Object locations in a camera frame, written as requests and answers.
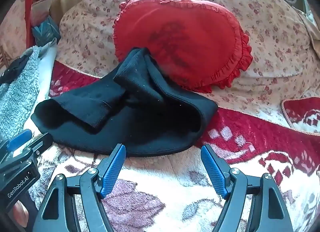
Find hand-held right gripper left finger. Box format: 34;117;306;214
32;143;127;232

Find person's left hand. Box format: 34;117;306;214
12;201;30;229

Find red and white patterned blanket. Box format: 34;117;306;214
27;61;320;232

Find red heart-shaped frilled pillow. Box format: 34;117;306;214
112;0;253;94

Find grey shaggy fleece blanket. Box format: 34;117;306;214
0;38;58;140

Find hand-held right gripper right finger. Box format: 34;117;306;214
201;144;294;232

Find black pants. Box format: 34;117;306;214
31;47;219;157

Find black cloth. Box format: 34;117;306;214
0;56;31;85

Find blue patterned cloth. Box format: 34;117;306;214
31;16;62;48

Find cream floral duvet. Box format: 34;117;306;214
56;0;320;129

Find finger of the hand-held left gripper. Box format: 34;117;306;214
24;133;53;159
0;129;32;156

